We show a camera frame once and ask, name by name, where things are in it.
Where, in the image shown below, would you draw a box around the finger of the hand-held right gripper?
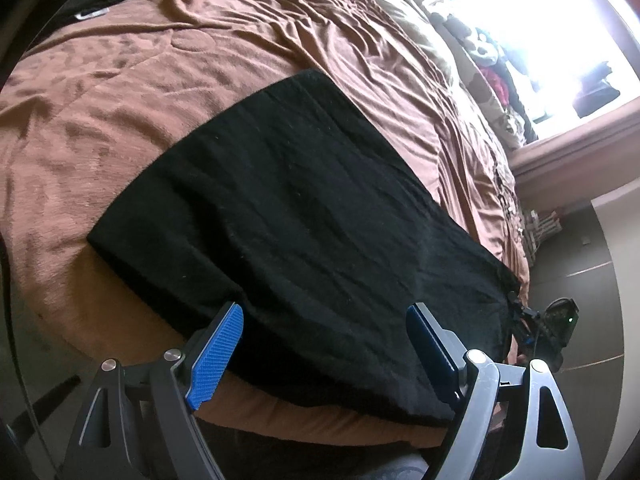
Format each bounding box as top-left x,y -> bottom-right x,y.
507,290 -> 546,347

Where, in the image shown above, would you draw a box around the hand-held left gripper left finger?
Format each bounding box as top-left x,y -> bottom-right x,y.
60,301 -> 246,480

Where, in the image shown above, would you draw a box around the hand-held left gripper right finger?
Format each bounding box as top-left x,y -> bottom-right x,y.
405,302 -> 586,480

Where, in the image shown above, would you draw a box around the black pants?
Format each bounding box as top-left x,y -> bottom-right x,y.
86,67 -> 523,428

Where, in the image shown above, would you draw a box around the white plastic rack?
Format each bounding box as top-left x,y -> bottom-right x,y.
524,209 -> 564,257

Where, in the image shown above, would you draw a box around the dark bundle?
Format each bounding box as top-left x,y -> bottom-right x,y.
574,61 -> 624,117

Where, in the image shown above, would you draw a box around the pile of clothes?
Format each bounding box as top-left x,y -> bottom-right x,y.
430,10 -> 541,148

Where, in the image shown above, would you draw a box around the brown blanket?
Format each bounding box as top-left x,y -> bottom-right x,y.
0,0 -> 531,443

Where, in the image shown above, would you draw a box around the beige pillow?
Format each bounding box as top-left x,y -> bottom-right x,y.
345,0 -> 481,91

